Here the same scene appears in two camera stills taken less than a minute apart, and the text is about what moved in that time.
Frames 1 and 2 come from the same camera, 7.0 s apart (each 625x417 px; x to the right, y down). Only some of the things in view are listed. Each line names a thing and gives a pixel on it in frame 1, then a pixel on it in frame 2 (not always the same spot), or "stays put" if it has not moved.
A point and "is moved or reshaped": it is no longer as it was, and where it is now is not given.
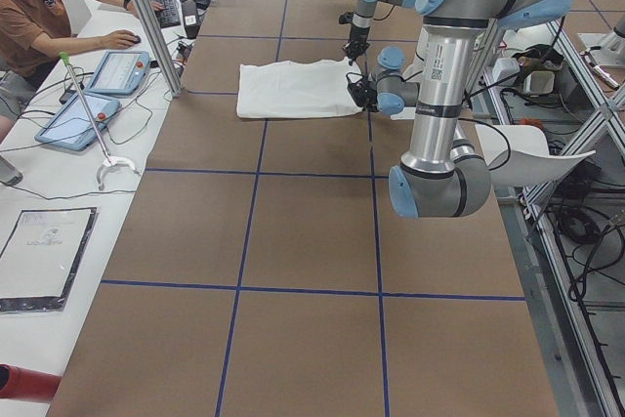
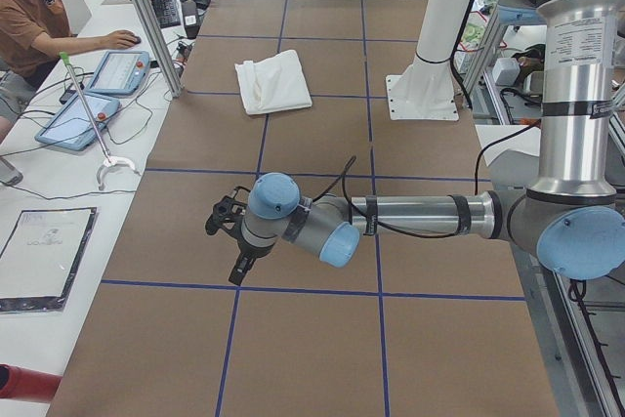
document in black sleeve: x=41 y=257 stays put
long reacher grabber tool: x=111 y=160 stays put
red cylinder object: x=18 y=383 stays put
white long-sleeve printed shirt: x=296 y=90 is moved or reshaped
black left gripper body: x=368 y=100 to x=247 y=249
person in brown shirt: x=35 y=30 stays put
